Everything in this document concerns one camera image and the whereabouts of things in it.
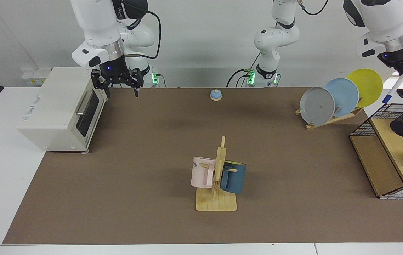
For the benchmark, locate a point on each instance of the white marker with blue cap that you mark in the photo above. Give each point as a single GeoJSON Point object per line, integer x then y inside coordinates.
{"type": "Point", "coordinates": [394, 88]}

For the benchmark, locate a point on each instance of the yellow plate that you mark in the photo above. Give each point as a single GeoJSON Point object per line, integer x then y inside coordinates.
{"type": "Point", "coordinates": [368, 83]}

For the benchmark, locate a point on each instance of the pale toaster oven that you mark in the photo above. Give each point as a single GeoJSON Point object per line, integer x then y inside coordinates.
{"type": "Point", "coordinates": [52, 113]}

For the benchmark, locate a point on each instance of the light blue plate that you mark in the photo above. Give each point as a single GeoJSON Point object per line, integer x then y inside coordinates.
{"type": "Point", "coordinates": [345, 94]}

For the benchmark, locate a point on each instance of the brown table cloth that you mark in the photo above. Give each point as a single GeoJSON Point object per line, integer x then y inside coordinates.
{"type": "Point", "coordinates": [152, 159]}

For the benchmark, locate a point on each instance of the small blue round bell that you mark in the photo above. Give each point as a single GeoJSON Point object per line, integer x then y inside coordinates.
{"type": "Point", "coordinates": [216, 94]}

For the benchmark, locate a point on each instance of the wooden plate rack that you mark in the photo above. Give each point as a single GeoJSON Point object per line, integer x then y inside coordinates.
{"type": "Point", "coordinates": [332, 120]}

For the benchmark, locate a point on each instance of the grey plate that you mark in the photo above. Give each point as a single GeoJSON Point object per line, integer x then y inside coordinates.
{"type": "Point", "coordinates": [316, 106]}

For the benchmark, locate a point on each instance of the pink mug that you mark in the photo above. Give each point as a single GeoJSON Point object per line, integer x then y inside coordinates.
{"type": "Point", "coordinates": [198, 175]}

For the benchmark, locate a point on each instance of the dark teal mug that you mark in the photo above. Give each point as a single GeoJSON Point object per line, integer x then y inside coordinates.
{"type": "Point", "coordinates": [237, 179]}

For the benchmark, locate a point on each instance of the wooden cup stand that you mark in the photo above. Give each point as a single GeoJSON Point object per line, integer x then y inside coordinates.
{"type": "Point", "coordinates": [215, 203]}

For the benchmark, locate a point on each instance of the white wall power strip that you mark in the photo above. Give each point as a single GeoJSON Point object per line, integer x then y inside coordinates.
{"type": "Point", "coordinates": [35, 76]}

